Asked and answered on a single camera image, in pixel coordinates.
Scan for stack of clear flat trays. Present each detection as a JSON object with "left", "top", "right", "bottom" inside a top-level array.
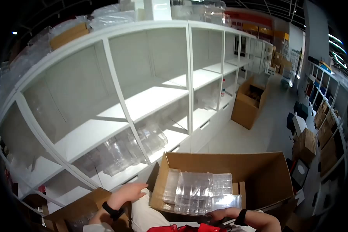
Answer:
[{"left": 162, "top": 168, "right": 181, "bottom": 205}]

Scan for white cube box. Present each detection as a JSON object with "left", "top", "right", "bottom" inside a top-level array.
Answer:
[{"left": 291, "top": 114, "right": 308, "bottom": 137}]

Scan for person's body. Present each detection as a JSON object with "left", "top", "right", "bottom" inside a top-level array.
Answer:
[{"left": 146, "top": 222, "right": 232, "bottom": 232}]

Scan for person's left hand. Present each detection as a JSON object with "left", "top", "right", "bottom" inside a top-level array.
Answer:
[{"left": 107, "top": 182, "right": 149, "bottom": 211}]

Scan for tall open cardboard box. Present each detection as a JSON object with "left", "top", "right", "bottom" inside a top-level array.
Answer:
[{"left": 230, "top": 76, "right": 270, "bottom": 131}]

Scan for white shelf unit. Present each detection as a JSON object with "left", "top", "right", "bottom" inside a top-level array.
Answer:
[{"left": 0, "top": 0, "right": 274, "bottom": 216}]

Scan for clear ribbed plastic lid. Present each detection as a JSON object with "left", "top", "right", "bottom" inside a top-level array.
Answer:
[{"left": 212, "top": 194, "right": 242, "bottom": 210}]

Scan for clear compartment organiser box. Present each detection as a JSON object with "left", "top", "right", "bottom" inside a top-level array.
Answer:
[{"left": 174, "top": 172, "right": 214, "bottom": 216}]

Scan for low brown cardboard box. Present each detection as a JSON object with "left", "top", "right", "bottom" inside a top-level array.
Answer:
[{"left": 43, "top": 187, "right": 132, "bottom": 232}]

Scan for small clear compartment box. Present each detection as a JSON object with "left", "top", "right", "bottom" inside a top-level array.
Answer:
[{"left": 212, "top": 173, "right": 233, "bottom": 197}]

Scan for person's left fingers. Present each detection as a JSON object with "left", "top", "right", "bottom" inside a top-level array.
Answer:
[{"left": 125, "top": 182, "right": 149, "bottom": 201}]

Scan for group of clear plastic bins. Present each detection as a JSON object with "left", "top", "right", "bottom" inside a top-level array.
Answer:
[{"left": 74, "top": 135, "right": 147, "bottom": 177}]

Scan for full shop shelf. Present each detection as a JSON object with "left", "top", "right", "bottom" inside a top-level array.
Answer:
[{"left": 303, "top": 56, "right": 348, "bottom": 216}]

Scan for large open cardboard box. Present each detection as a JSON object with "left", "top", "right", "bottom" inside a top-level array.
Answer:
[{"left": 150, "top": 151, "right": 297, "bottom": 224}]

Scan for person's right fingers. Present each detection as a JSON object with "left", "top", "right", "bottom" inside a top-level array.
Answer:
[{"left": 206, "top": 210, "right": 225, "bottom": 223}]

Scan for person's legs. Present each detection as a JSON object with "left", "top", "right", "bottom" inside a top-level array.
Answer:
[{"left": 130, "top": 188, "right": 177, "bottom": 232}]

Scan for stack of cartons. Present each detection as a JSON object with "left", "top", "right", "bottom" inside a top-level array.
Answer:
[{"left": 271, "top": 51, "right": 293, "bottom": 76}]

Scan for person's right hand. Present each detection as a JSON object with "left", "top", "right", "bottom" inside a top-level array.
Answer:
[{"left": 206, "top": 207, "right": 242, "bottom": 223}]

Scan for clear plastic drawer bin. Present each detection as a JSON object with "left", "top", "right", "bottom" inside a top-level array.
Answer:
[{"left": 136, "top": 121, "right": 169, "bottom": 155}]

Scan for closed brown cardboard box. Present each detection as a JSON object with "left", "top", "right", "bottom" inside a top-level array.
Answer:
[{"left": 292, "top": 128, "right": 318, "bottom": 165}]

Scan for black wrist band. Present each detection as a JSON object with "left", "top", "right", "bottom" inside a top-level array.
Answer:
[
  {"left": 234, "top": 208, "right": 249, "bottom": 227},
  {"left": 102, "top": 201, "right": 125, "bottom": 221}
]

